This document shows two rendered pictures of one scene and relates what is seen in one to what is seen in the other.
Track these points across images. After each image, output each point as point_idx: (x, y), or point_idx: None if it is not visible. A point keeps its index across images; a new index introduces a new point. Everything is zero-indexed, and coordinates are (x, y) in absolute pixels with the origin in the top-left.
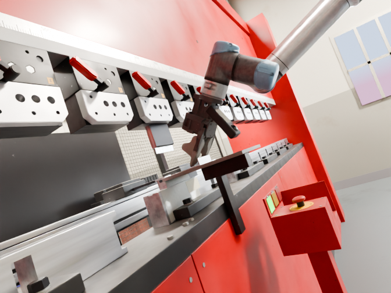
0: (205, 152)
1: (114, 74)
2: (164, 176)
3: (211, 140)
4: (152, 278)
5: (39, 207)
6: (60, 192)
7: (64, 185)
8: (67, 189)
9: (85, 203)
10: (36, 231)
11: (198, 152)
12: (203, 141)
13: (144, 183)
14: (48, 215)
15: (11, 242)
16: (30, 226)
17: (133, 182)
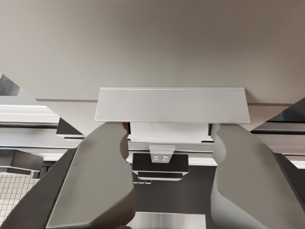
0: (127, 140)
1: None
2: (40, 166)
3: (75, 202)
4: None
5: (201, 189)
6: (175, 199)
7: (169, 206)
8: (166, 200)
9: None
10: (300, 160)
11: (255, 149)
12: (250, 211)
13: (170, 158)
14: (195, 179)
15: None
16: (213, 175)
17: (156, 172)
